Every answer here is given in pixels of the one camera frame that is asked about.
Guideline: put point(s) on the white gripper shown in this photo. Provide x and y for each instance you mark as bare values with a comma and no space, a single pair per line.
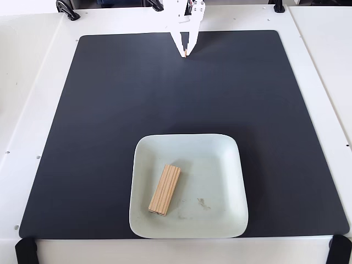
183,25

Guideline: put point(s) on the grooved wooden block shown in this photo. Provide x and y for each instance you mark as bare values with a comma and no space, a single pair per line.
165,189

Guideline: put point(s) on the white square plate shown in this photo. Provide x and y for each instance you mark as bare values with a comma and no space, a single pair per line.
211,170

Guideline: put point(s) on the black table clamp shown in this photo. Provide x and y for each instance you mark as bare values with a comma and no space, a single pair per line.
156,4
67,9
279,5

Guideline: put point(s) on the black rubber work mat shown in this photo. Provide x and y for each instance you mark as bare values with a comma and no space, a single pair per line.
96,123

